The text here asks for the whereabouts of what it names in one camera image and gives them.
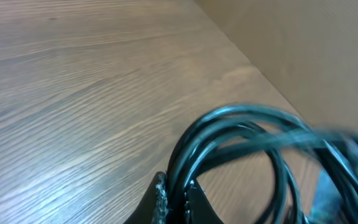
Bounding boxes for black cable bundle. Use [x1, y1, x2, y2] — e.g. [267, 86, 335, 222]
[165, 104, 358, 224]

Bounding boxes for brown cardboard backdrop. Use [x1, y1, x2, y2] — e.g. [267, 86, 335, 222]
[199, 0, 358, 129]

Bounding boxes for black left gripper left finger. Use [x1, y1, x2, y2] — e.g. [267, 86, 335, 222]
[124, 172, 168, 224]

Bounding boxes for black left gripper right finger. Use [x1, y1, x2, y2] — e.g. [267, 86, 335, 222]
[184, 180, 223, 224]

